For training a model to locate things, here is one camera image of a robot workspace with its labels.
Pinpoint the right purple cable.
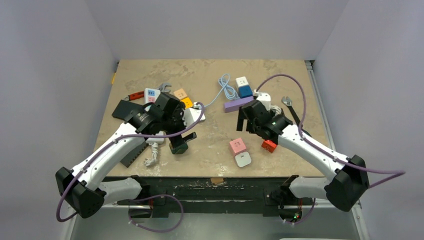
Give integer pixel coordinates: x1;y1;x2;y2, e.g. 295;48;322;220
254;73;407;226

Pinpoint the adjustable wrench red handle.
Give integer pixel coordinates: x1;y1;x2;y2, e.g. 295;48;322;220
123;82;172;102

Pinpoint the yellow cube socket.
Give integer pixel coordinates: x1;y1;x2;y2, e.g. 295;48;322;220
180;97;194;109

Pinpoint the pink cube socket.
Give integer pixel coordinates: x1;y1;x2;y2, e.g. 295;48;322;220
229;137;247;157

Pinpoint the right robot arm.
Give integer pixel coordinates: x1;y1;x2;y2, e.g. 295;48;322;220
236;99;370;212

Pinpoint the dark green cube socket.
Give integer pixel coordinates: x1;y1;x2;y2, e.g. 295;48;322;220
169;135;189;155

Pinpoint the white cube socket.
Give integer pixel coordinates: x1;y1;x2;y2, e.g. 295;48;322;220
235;76;249;88

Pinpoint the red cube socket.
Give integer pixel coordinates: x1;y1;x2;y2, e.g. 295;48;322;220
261;139;277;153

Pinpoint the purple cable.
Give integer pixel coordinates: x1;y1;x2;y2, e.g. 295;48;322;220
254;73;407;226
55;101;206;233

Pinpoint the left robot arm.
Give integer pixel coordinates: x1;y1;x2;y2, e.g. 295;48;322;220
55;92;205;222

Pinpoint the dark blue cube socket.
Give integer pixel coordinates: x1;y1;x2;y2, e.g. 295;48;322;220
238;85;253;99

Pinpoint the light blue coiled cable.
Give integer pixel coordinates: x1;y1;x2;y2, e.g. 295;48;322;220
203;72;239;109

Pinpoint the white power strip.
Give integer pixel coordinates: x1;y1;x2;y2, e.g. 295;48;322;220
144;88;165;145

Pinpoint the black box far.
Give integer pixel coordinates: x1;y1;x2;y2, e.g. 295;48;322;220
111;100;147;124

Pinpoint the white adapter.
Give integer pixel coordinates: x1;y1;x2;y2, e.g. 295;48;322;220
234;151;252;168

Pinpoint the black box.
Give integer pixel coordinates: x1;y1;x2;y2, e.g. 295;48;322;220
111;100;147;124
120;142;149;168

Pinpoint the silver black handled wrench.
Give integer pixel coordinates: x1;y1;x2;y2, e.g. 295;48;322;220
281;96;301;125

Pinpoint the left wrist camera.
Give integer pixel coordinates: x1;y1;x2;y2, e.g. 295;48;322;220
183;103;202;128

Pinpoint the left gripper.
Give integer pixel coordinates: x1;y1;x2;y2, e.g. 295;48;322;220
161;102;196;147

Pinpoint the purple power strip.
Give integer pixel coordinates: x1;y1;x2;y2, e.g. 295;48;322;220
223;96;254;113

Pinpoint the black box near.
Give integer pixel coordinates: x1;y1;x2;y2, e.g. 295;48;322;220
120;142;149;168

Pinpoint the green handled screwdriver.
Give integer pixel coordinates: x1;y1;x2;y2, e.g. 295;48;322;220
301;128;312;137

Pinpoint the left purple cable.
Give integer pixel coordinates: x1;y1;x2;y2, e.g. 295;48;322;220
55;101;206;233

